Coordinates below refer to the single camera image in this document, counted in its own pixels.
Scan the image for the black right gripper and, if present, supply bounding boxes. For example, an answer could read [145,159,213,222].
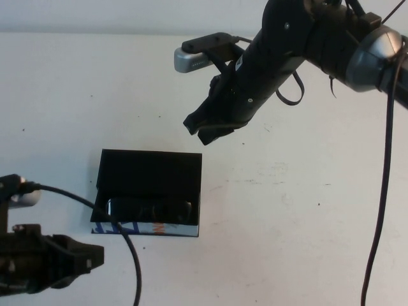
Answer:
[182,55,280,147]

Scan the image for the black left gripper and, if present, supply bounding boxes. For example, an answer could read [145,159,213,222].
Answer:
[0,224,105,279]

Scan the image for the black printed glasses case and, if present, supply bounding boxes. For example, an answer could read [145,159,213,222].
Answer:
[90,149,203,238]

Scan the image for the black frame glasses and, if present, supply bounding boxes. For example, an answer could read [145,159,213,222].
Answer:
[106,197,194,224]

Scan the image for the black left camera cable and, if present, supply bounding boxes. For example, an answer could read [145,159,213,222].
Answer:
[24,183,143,306]

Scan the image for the black camera cable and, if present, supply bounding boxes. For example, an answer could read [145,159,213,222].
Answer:
[234,36,408,306]
[24,183,143,306]

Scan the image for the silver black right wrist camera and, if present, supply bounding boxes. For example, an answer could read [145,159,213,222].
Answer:
[173,31,237,74]

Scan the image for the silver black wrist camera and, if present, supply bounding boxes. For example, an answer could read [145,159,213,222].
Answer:
[0,174,43,210]
[173,31,237,74]

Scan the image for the black right camera bracket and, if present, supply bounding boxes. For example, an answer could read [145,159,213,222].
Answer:
[207,41,247,75]

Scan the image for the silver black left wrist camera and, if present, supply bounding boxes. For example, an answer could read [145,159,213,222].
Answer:
[0,174,43,210]

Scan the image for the thin black strap loop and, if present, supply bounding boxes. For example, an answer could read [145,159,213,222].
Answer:
[276,70,304,106]

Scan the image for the black cable tie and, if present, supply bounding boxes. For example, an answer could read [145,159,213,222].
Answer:
[381,0,405,24]
[327,75,339,100]

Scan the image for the black right camera cable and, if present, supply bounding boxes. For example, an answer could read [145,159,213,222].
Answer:
[234,36,408,306]

